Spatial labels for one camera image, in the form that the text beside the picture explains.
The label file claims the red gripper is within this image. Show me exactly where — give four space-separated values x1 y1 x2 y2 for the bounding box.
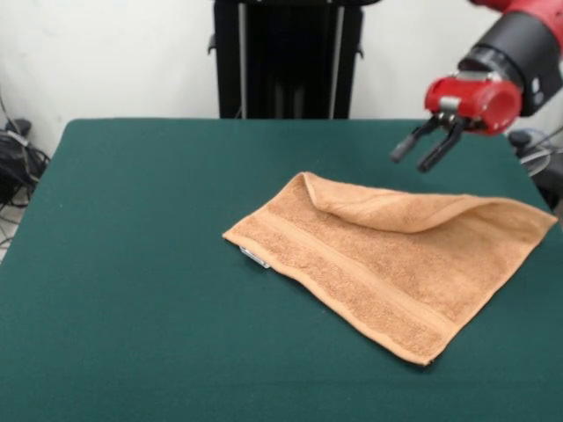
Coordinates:
390 76 524 173

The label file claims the tan terry towel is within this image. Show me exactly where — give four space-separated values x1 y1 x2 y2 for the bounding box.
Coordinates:
222 171 559 367

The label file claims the dark green table cloth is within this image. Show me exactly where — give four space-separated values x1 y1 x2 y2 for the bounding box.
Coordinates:
0 117 563 422

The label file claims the black pedestal foot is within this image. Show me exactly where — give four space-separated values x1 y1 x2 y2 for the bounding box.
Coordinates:
4 118 33 135
508 130 534 149

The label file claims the black cable bundle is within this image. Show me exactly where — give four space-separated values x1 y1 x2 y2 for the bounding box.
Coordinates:
0 131 50 212
517 126 563 210

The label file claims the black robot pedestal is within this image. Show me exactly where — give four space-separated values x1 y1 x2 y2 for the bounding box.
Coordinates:
207 0 366 120

